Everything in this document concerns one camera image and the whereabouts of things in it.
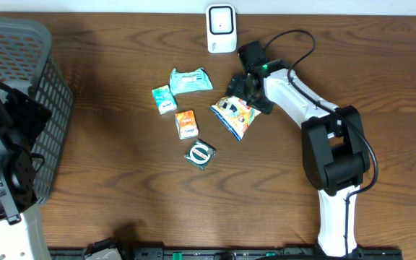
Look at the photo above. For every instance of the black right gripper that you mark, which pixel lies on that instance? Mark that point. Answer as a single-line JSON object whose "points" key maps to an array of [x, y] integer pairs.
{"points": [[262, 104]]}

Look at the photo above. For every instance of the yellow chips snack bag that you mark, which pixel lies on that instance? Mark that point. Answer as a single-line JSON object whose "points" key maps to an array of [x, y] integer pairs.
{"points": [[235, 115]]}

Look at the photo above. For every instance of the teal wrapper packet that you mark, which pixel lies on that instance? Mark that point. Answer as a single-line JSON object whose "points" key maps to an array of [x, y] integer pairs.
{"points": [[183, 82]]}

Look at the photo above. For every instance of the orange tissue pack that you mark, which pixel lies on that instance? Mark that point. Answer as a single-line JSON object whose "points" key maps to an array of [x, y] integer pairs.
{"points": [[186, 124]]}

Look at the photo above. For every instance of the dark green round-logo packet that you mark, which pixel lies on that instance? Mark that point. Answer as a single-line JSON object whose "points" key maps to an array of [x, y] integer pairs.
{"points": [[200, 154]]}

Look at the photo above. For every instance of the teal tissue pack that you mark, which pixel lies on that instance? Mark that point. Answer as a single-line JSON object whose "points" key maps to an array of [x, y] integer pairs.
{"points": [[164, 99]]}

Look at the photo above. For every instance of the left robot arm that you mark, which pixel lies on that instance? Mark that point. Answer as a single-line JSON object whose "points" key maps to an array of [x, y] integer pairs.
{"points": [[22, 120]]}

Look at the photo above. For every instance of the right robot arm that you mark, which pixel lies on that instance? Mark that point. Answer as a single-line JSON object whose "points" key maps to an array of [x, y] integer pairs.
{"points": [[335, 151]]}

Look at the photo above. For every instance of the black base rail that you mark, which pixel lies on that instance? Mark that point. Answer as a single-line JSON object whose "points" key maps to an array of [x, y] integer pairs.
{"points": [[157, 251]]}

